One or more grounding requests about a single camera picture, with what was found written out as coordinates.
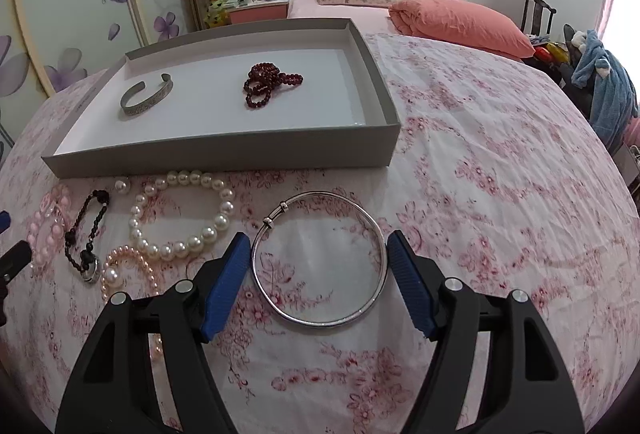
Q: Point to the thin silver bangle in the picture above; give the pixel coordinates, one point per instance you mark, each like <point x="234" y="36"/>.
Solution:
<point x="260" y="281"/>

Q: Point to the dark wooden chair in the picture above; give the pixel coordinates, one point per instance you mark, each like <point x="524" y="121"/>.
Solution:
<point x="537" y="11"/>

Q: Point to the grey shallow cardboard box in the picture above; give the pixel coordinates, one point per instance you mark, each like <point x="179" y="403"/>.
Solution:
<point x="280" y="114"/>

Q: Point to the colourful toys on chair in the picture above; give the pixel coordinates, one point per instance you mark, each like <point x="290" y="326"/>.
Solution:
<point x="550" y="51"/>

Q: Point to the blue fleece robe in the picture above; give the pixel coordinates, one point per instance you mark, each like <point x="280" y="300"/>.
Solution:
<point x="607" y="89"/>

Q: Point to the plain pink bed sheet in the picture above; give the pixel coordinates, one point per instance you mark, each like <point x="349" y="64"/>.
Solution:
<point x="325" y="11"/>

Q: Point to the pink and beige nightstand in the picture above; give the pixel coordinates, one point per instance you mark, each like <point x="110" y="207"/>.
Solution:
<point x="257" y="11"/>

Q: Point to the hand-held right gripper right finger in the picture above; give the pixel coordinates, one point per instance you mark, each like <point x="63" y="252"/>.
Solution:
<point x="412" y="286"/>

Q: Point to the flower print sliding wardrobe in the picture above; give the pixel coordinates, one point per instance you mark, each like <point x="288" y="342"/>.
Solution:
<point x="75" y="14"/>

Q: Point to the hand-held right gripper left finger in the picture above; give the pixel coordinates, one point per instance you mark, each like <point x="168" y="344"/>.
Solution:
<point x="227" y="286"/>

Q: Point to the folded salmon quilt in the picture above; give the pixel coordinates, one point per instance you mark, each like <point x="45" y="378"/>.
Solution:
<point x="465" y="26"/>

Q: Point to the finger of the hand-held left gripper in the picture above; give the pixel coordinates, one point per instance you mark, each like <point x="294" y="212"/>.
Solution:
<point x="15" y="258"/>
<point x="3" y="220"/>

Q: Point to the small white pearl piece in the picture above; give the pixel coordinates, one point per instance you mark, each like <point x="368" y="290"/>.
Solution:
<point x="121" y="185"/>

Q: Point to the pink floral bedsheet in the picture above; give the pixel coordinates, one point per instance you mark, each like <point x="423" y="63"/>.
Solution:
<point x="500" y="214"/>

